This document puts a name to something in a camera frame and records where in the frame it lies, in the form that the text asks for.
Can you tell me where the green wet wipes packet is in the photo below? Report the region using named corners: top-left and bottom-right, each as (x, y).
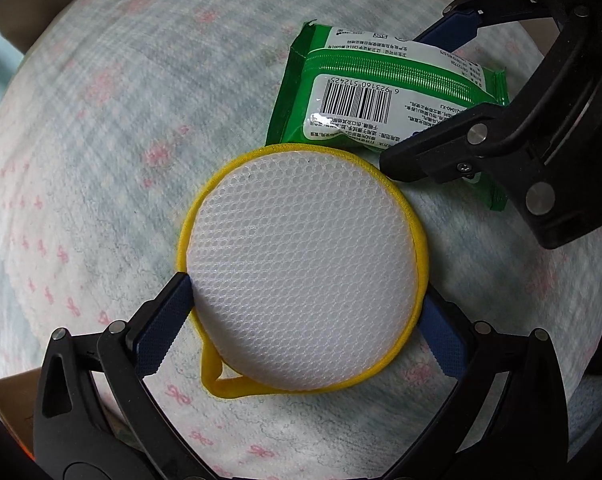
top-left (264, 19), bottom-right (511, 212)

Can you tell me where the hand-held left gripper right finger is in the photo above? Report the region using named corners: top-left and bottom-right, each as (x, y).
top-left (417, 291), bottom-right (568, 461)

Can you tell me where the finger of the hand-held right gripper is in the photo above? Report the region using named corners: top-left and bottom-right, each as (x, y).
top-left (379, 103), bottom-right (558, 217)
top-left (413, 0), bottom-right (590, 46)

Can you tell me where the round yellow-rimmed mesh sponge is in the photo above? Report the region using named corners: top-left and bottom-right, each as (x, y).
top-left (174, 143), bottom-right (431, 401)

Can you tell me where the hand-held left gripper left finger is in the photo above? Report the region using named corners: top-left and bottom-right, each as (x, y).
top-left (33, 273), bottom-right (195, 461)

